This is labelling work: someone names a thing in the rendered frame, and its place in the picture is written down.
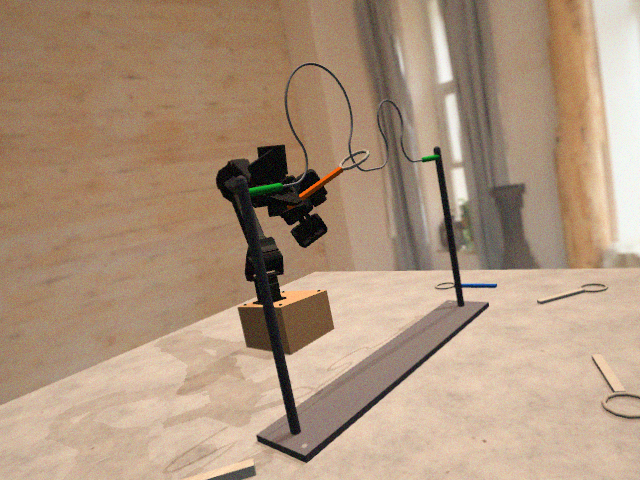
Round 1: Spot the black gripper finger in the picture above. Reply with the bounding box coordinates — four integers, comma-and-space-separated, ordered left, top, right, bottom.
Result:
267, 175, 303, 206
281, 197, 313, 225

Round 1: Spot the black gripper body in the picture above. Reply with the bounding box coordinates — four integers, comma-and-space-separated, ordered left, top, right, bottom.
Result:
248, 149, 328, 248

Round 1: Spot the grey loop with orange handle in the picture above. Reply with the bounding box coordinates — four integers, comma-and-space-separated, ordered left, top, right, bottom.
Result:
299, 150, 370, 201

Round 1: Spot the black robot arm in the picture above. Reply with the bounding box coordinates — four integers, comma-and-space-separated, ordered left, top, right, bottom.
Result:
216, 144, 328, 305

